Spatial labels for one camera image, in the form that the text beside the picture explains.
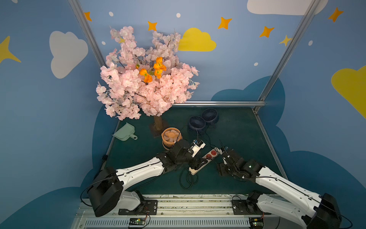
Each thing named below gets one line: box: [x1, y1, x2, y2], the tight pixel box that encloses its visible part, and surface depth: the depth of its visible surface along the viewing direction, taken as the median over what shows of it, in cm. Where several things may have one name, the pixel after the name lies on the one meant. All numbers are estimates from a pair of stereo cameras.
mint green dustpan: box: [111, 122, 138, 142], surface depth 107 cm
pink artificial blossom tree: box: [96, 25, 200, 132], surface depth 65 cm
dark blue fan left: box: [188, 115, 206, 135], surface depth 101 cm
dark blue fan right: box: [201, 107, 220, 125], surface depth 106 cm
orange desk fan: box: [161, 126, 183, 150], surface depth 97 cm
